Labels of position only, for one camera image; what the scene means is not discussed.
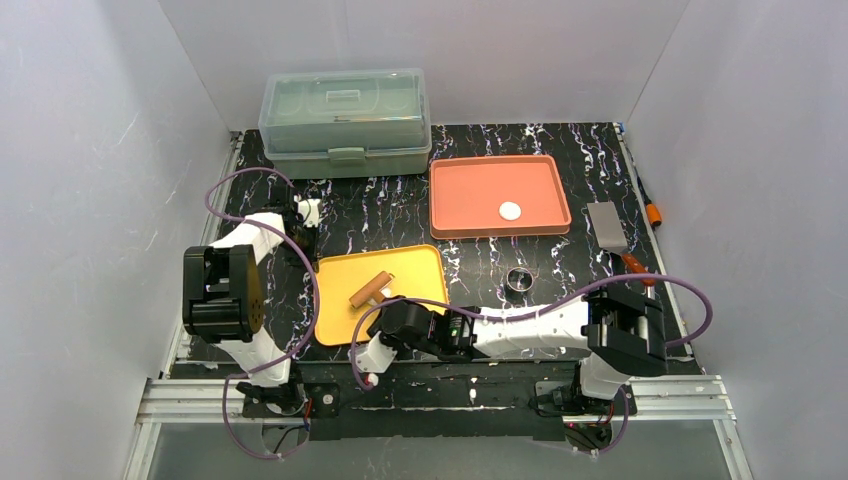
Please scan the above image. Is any flat round white wrapper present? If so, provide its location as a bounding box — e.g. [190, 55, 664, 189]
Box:
[498, 201, 522, 222]

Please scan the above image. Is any orange-red plastic tray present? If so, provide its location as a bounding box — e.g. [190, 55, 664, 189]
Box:
[429, 155, 572, 240]

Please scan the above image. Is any orange black screwdriver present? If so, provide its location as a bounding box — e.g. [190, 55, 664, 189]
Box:
[631, 160, 663, 230]

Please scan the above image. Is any metal scraper orange handle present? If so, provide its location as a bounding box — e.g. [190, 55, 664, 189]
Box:
[587, 202, 648, 274]

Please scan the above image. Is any aluminium front frame rail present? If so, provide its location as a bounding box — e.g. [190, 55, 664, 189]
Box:
[124, 374, 752, 479]

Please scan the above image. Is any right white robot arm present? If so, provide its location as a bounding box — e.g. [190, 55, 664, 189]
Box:
[351, 284, 668, 401]

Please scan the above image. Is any green plastic storage box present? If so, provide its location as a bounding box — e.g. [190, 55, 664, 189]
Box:
[258, 68, 432, 179]

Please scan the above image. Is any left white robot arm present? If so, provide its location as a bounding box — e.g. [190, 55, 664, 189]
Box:
[182, 195, 322, 388]

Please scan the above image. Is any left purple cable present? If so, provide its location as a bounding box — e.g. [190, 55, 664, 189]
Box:
[203, 166, 322, 462]

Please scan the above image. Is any yellow plastic tray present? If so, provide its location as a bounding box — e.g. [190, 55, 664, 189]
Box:
[315, 245, 449, 346]

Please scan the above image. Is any wooden dough roller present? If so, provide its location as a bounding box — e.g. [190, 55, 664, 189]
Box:
[349, 271, 394, 309]

